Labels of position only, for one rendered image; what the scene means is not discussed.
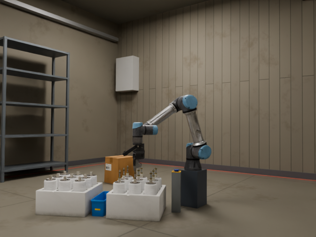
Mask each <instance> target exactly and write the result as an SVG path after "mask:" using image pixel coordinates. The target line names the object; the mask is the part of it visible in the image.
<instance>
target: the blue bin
mask: <svg viewBox="0 0 316 237"><path fill-rule="evenodd" d="M108 192H109V191H103V192H102V193H100V194H99V195H97V196H96V197H94V198H93V199H91V202H92V216H101V217H104V216H105V215H106V194H107V193H108Z"/></svg>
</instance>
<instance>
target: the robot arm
mask: <svg viewBox="0 0 316 237"><path fill-rule="evenodd" d="M197 104H198V101H197V99H196V97H195V96H193V95H184V96H179V97H178V98H176V99H175V100H174V101H172V102H171V103H170V104H169V106H168V107H166V108H165V109H163V110H162V111H161V112H160V113H158V114H157V115H156V116H154V117H153V118H151V119H150V120H149V121H147V122H146V123H144V124H142V122H134V123H133V128H132V129H133V145H135V146H133V147H131V148H130V149H128V150H127V151H124V152H123V156H127V155H128V153H130V152H132V151H133V167H134V172H136V168H139V167H141V166H142V164H141V163H139V159H144V154H145V150H144V143H142V135H156V134H157V133H158V127H157V125H159V124H160V123H161V122H163V121H164V120H165V119H167V118H168V117H170V116H171V115H172V114H174V113H177V112H178V111H181V110H182V112H183V114H185V115H186V118H187V122H188V125H189V128H190V132H191V136H192V139H193V143H187V145H186V163H185V166H184V170H188V171H200V170H202V166H201V164H200V159H208V158H209V157H210V155H211V152H212V151H211V148H210V147H209V146H208V145H207V143H206V141H205V140H204V139H203V136H202V132H201V129H200V125H199V122H198V118H197V114H196V110H197V108H196V107H197ZM138 146H139V147H138Z"/></svg>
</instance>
